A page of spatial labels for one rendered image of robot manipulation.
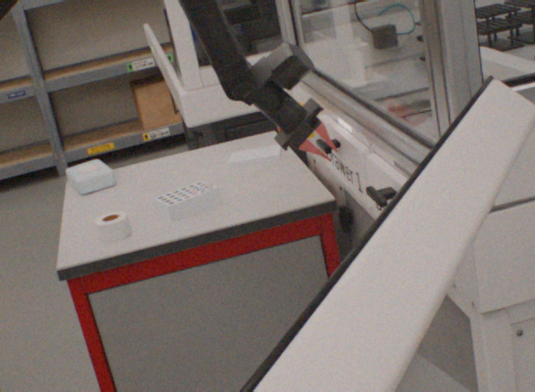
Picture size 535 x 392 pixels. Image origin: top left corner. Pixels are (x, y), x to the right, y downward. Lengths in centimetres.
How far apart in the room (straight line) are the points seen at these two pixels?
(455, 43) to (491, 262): 29
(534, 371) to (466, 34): 49
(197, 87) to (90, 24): 331
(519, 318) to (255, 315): 76
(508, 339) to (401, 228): 76
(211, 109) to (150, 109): 294
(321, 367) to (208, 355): 149
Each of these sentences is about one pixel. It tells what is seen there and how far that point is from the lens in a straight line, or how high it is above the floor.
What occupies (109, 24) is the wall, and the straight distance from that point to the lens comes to 560.
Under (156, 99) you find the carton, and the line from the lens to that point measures 525.
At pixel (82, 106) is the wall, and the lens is 566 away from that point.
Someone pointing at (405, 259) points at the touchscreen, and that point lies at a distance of 41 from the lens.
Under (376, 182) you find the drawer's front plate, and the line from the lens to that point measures 137.
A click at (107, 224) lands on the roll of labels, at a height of 80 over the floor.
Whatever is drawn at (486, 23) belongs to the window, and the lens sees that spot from 104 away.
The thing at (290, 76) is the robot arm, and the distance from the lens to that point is 144.
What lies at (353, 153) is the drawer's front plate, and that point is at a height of 91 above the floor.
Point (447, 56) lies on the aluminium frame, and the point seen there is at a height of 115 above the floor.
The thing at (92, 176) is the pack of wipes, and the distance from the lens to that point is 210.
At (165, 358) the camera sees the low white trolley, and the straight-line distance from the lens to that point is 180.
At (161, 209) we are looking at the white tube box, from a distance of 180.
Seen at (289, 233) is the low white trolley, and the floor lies 71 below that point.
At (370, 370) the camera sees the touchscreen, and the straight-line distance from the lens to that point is 34.
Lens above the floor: 136
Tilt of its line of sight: 20 degrees down
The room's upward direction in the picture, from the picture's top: 12 degrees counter-clockwise
